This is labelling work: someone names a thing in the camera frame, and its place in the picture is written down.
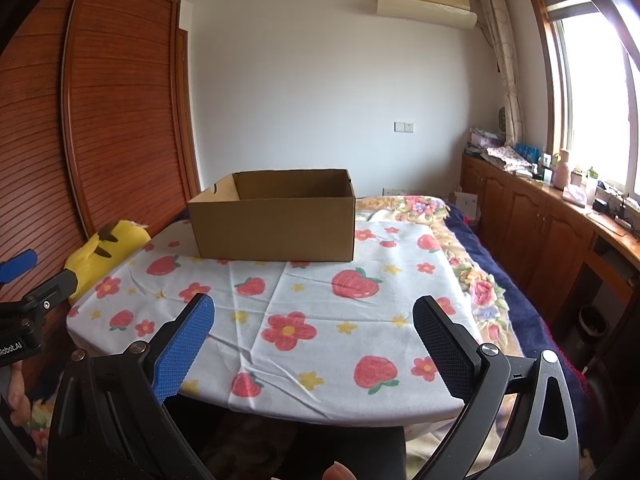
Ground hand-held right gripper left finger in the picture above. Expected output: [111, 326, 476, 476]
[47, 293, 216, 480]

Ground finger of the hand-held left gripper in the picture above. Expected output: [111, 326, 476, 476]
[25, 269, 81, 311]
[0, 250, 38, 283]

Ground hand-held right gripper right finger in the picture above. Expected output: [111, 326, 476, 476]
[414, 296, 581, 480]

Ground brown cardboard box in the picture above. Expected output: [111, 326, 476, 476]
[186, 169, 357, 263]

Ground person's left hand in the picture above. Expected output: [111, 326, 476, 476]
[7, 362, 31, 425]

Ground person's right hand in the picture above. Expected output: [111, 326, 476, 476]
[322, 462, 358, 480]

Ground yellow plush toy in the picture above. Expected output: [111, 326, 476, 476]
[67, 220, 151, 303]

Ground navy blue blanket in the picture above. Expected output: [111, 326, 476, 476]
[445, 202, 591, 411]

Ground floral blanket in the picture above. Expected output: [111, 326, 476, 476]
[356, 195, 526, 356]

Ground strawberry print tablecloth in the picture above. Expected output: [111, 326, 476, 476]
[66, 220, 501, 416]

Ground person's dark trousers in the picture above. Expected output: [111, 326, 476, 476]
[167, 402, 406, 480]

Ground wooden cabinet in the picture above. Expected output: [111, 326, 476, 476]
[460, 155, 640, 321]

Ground white carton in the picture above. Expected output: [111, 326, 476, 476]
[450, 191, 478, 221]

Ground black waste bin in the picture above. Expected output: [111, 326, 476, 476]
[579, 305, 610, 338]

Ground wooden slatted wardrobe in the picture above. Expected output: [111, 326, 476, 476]
[0, 0, 201, 391]

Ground patterned folded cloth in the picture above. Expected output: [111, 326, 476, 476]
[485, 145, 533, 173]

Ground stack of purple boxes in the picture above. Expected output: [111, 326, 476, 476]
[467, 130, 506, 153]

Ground pink bottle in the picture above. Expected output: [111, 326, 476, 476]
[554, 149, 571, 186]

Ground window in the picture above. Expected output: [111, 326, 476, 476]
[525, 0, 640, 201]

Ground patterned curtain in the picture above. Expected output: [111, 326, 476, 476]
[477, 0, 523, 148]

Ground wall air conditioner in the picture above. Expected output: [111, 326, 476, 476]
[376, 0, 478, 28]

